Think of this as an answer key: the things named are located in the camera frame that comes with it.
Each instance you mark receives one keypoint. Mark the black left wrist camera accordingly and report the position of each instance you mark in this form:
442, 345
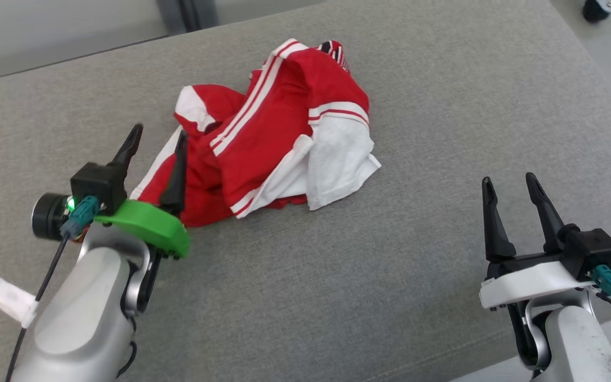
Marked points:
98, 183

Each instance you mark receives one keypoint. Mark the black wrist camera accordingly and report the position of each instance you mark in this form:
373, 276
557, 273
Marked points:
592, 252
98, 183

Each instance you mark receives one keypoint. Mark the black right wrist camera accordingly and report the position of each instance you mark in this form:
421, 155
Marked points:
592, 252

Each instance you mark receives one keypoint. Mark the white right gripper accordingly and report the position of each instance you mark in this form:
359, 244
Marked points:
528, 284

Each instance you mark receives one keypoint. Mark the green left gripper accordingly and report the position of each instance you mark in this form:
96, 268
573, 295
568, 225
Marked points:
149, 223

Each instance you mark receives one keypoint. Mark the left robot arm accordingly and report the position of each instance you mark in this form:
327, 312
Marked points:
83, 318

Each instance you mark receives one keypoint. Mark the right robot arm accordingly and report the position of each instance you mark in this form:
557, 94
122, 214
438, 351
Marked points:
576, 345

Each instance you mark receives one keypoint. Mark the black caster wheel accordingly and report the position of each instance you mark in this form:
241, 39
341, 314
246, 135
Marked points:
597, 10

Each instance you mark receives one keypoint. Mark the red and white shirt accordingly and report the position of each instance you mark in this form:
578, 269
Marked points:
263, 148

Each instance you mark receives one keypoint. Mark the grey metal frame post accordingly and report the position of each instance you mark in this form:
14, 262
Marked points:
189, 13

